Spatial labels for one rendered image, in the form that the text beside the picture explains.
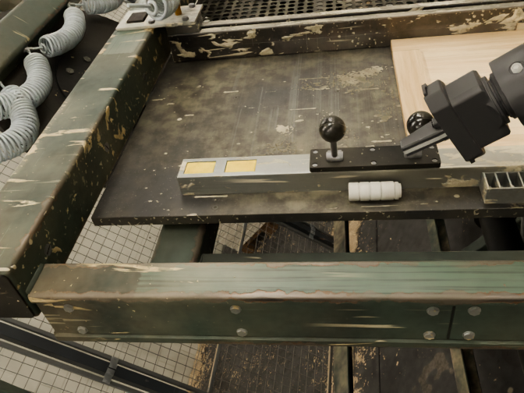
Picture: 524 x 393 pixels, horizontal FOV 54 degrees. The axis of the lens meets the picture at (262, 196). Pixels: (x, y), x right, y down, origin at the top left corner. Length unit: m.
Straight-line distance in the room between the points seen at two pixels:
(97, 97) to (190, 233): 0.33
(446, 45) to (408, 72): 0.14
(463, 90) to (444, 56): 0.51
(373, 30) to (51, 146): 0.73
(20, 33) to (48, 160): 0.85
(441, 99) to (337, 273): 0.25
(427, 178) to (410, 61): 0.38
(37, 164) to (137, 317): 0.32
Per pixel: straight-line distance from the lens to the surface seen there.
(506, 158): 0.87
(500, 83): 0.66
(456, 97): 0.67
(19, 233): 0.78
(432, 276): 0.66
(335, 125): 0.72
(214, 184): 0.86
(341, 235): 2.19
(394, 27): 1.24
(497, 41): 1.24
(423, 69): 1.12
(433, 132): 0.70
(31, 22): 1.77
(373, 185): 0.81
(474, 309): 0.67
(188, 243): 0.85
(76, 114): 1.00
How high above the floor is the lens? 1.75
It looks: 17 degrees down
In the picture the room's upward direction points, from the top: 63 degrees counter-clockwise
